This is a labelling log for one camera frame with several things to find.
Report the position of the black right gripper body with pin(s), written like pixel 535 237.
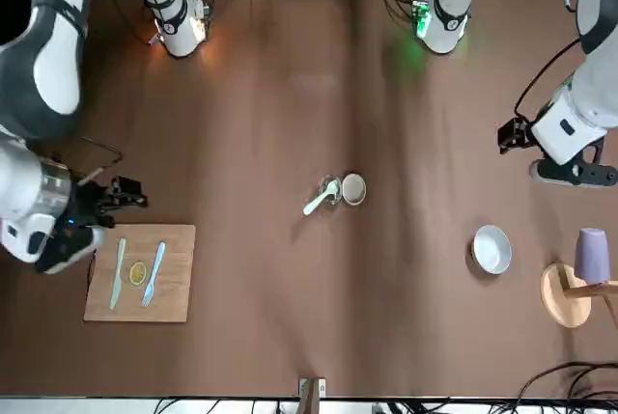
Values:
pixel 84 211

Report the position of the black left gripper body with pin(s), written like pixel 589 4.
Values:
pixel 574 173

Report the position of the transparent glass spice bottle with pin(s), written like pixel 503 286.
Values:
pixel 338 198

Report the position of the green plastic spoon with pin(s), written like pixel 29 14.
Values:
pixel 314 204

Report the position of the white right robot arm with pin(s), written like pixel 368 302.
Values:
pixel 53 62

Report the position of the round grey bottle lid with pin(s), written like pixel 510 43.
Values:
pixel 354 188

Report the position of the pale green plastic knife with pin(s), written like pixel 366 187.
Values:
pixel 116 279

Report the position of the pale blue plastic fork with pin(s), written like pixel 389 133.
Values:
pixel 153 269

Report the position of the purple plastic cup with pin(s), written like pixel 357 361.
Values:
pixel 591 255

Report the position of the wooden cutting board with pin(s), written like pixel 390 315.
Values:
pixel 176 288

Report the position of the pale grey bowl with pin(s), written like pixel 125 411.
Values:
pixel 491 249

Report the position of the wooden cup stand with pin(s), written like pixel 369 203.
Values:
pixel 560 298

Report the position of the aluminium frame post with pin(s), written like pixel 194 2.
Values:
pixel 311 394

